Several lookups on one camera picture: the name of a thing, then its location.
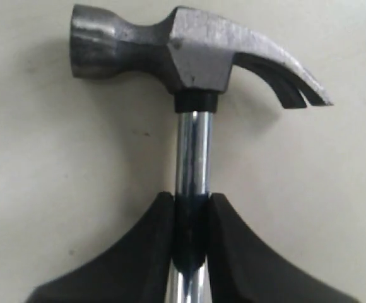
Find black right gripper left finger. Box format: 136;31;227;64
27;192;174;302

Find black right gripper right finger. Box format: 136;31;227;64
207;194;357;303

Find claw hammer black grip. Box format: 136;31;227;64
69;4;331;302

